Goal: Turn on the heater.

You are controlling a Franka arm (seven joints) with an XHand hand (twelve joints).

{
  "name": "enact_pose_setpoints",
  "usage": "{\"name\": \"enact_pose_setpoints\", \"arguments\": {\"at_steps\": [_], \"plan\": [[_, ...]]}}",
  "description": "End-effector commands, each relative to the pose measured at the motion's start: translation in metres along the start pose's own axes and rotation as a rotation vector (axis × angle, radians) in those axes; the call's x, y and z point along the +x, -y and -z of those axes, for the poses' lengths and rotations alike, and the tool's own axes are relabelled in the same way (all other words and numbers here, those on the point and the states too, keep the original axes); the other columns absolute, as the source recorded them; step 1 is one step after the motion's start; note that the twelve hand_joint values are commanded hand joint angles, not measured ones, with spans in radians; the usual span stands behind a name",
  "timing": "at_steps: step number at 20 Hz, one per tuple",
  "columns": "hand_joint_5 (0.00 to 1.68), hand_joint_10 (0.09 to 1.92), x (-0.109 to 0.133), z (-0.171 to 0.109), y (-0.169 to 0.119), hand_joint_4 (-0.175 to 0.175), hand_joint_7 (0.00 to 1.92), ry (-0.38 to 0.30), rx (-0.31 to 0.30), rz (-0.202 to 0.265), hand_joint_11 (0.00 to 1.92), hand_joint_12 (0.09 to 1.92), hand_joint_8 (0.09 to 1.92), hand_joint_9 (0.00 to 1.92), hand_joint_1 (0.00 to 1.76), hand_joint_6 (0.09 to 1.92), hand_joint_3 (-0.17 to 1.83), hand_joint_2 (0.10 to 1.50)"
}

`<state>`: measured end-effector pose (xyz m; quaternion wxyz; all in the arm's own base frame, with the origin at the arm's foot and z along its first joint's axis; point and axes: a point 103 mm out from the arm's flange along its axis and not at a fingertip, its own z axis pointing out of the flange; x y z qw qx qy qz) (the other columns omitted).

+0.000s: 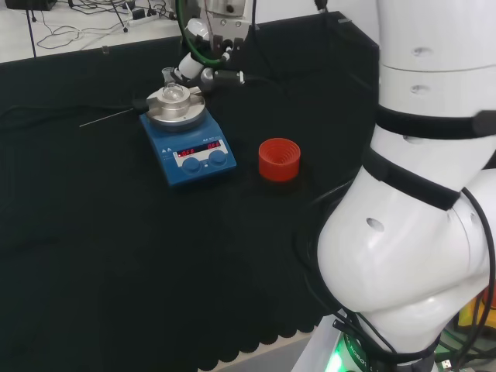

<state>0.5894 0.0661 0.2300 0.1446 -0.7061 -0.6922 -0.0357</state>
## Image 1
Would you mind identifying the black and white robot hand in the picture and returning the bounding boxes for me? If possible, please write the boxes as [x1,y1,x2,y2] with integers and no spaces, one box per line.
[171,15,252,92]

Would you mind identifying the heater with blue base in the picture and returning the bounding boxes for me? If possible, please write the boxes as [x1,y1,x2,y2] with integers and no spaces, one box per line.
[139,86,239,190]

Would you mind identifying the clear round-bottom glass flask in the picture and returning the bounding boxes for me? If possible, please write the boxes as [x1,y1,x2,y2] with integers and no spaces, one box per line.
[161,67,187,103]

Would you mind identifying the white power strip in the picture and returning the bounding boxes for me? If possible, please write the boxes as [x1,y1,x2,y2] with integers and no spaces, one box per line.
[126,6,184,29]

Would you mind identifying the black tripod leg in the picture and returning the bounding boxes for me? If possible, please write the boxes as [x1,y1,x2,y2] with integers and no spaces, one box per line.
[109,0,130,33]

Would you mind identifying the thin metal probe, black knob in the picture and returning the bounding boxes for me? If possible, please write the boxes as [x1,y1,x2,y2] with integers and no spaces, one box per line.
[78,98,150,129]

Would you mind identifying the thin dark blue pole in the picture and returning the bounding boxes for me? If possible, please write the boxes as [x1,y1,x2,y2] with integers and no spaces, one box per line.
[25,0,39,59]

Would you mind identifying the black box device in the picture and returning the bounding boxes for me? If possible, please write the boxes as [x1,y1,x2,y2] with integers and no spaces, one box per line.
[3,0,58,12]

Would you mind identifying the black bench cloth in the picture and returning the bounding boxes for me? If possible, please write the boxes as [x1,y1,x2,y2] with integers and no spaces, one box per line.
[0,10,381,372]

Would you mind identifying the yellow stop button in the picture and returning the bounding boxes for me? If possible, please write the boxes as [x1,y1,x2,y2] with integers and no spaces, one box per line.
[458,289,496,331]

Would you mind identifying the green cable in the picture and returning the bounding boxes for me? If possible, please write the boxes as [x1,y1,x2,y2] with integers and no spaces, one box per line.
[174,0,230,67]

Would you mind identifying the red ribbed flask ring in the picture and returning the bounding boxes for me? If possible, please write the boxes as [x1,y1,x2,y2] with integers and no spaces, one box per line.
[257,137,302,184]

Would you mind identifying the tangled black floor cables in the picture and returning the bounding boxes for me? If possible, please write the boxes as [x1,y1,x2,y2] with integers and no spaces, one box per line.
[36,0,135,52]

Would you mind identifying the black heater power cable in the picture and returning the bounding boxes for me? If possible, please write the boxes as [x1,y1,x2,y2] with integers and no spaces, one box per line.
[0,102,141,129]

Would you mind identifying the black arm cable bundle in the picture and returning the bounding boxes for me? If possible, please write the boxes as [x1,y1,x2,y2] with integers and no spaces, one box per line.
[293,181,397,357]

